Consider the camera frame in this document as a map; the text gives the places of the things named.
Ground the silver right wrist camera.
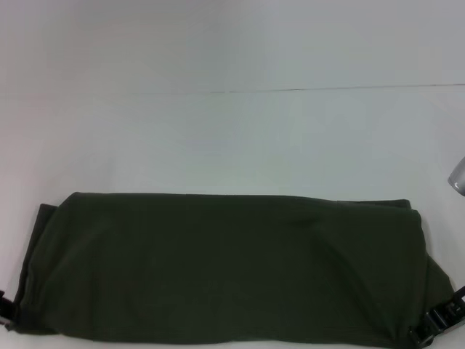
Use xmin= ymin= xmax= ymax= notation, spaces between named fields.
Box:
xmin=447 ymin=155 xmax=465 ymax=198

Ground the dark green FREE T-shirt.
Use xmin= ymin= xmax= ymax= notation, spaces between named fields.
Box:
xmin=12 ymin=191 xmax=462 ymax=346

